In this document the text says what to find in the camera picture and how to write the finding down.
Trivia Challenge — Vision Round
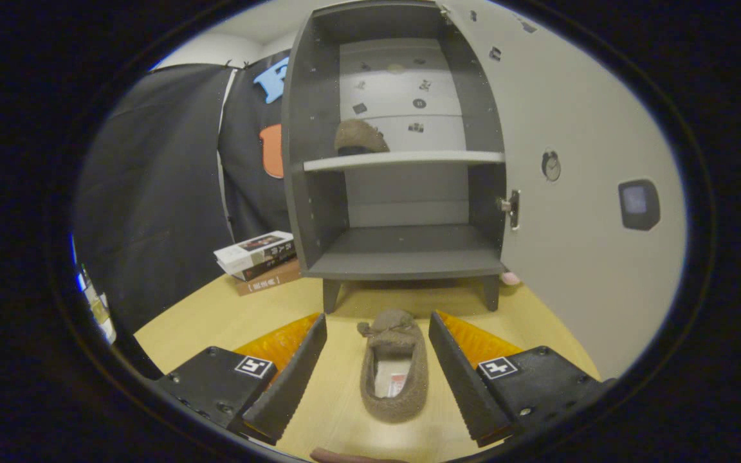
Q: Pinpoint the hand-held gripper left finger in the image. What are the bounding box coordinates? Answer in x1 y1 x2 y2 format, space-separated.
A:
152 313 328 446

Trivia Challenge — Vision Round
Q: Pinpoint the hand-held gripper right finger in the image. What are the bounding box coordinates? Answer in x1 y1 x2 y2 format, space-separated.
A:
428 311 617 448

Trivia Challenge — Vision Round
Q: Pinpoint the brown fuzzy shoe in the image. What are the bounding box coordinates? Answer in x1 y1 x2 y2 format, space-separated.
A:
334 119 390 156
358 309 429 424

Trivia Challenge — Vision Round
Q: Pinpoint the grey shoe cabinet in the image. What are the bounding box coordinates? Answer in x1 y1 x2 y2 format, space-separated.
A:
280 0 506 314

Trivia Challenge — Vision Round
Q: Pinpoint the white shoe cabinet door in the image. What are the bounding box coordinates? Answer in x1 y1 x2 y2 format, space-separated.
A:
438 0 686 380

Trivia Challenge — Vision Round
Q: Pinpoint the brown book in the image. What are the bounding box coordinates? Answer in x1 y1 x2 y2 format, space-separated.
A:
235 260 302 296

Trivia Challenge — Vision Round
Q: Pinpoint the black book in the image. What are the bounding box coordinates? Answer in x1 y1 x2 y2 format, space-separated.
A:
235 256 298 282

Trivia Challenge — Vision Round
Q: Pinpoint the white book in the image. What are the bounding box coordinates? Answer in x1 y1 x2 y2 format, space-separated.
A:
214 231 295 274

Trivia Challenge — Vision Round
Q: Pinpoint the stack of papers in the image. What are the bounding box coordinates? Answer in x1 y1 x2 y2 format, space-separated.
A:
81 267 117 345

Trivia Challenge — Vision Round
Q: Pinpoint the black backdrop cloth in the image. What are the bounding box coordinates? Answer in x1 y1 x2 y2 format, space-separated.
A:
73 51 300 335

